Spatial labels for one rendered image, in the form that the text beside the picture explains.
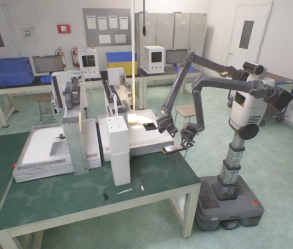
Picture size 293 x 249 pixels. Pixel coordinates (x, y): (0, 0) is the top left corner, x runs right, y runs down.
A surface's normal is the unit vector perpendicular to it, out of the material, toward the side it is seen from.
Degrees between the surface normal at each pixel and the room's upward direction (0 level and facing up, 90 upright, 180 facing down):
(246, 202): 0
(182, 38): 90
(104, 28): 90
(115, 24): 90
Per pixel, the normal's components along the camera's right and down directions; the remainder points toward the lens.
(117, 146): 0.29, 0.47
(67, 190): 0.00, -0.87
